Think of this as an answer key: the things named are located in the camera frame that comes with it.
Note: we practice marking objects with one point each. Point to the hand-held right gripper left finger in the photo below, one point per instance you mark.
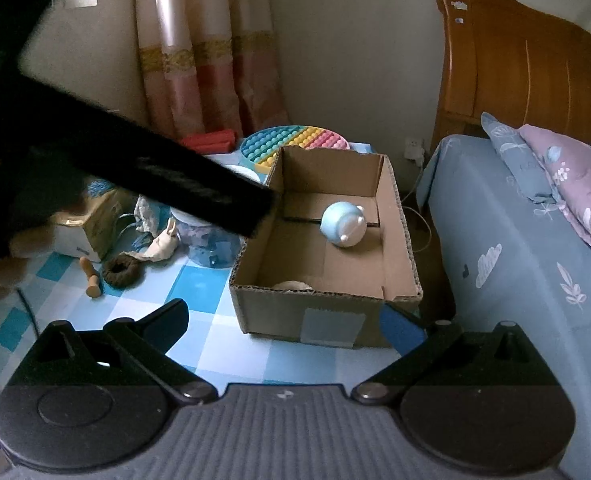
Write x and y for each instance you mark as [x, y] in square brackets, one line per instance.
[168, 320]

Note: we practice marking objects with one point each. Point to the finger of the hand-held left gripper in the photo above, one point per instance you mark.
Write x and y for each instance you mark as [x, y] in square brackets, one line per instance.
[200, 185]

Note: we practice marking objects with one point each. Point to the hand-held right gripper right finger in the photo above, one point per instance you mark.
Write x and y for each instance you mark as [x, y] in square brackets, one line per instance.
[395, 330]

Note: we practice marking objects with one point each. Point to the cardboard box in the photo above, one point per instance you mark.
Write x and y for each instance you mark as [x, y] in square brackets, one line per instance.
[265, 310]

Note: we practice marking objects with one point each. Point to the person's left hand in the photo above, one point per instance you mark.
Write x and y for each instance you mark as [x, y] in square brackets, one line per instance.
[30, 242]

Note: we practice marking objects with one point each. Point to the long red object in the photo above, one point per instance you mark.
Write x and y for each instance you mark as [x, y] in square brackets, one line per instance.
[208, 141]

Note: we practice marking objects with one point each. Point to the white round dish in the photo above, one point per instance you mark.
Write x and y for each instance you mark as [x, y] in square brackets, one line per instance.
[245, 172]

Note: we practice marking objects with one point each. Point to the blue checkered tablecloth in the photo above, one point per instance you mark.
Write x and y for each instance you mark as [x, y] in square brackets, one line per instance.
[215, 290]

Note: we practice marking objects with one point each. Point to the crumpled pale blue cloth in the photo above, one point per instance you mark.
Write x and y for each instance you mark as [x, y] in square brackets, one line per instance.
[145, 210]

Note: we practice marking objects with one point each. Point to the clear plastic jar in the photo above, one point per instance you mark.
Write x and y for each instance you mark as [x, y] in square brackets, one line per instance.
[210, 245]

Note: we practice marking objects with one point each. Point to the small white rabbit plush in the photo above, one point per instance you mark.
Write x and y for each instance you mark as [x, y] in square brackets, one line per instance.
[163, 247]

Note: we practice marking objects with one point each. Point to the brown fuzzy hair scrunchie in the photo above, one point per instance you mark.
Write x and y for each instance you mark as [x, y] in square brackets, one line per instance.
[110, 272]

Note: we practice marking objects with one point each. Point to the round rainbow bubble toy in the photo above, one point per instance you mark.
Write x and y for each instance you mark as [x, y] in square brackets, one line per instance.
[275, 142]

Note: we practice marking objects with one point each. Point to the small wooden peg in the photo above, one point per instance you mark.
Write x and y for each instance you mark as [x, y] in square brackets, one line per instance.
[91, 280]

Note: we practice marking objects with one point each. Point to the teal fuzzy cloth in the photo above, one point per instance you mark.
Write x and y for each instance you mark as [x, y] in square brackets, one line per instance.
[100, 189]

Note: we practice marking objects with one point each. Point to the yellow-brown carton box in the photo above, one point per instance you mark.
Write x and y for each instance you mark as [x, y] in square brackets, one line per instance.
[100, 225]

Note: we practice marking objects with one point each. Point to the round beige object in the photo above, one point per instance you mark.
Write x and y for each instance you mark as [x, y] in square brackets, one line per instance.
[293, 286]

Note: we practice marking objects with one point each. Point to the bed with blue floral sheet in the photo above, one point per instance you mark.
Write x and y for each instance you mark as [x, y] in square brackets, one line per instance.
[500, 260]

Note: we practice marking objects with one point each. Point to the pink striped curtain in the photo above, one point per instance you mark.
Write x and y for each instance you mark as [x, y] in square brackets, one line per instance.
[200, 35]

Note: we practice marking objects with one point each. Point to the blue floral pillow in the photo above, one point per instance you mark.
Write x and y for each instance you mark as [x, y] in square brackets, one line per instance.
[505, 145]

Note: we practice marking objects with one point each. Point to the purple floral pillow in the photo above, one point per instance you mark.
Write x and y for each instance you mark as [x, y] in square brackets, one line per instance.
[570, 175]

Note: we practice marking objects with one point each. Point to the wooden bed headboard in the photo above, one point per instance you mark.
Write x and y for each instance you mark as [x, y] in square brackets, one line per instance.
[515, 70]

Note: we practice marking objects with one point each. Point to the white wall socket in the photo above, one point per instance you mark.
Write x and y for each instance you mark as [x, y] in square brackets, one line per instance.
[414, 149]

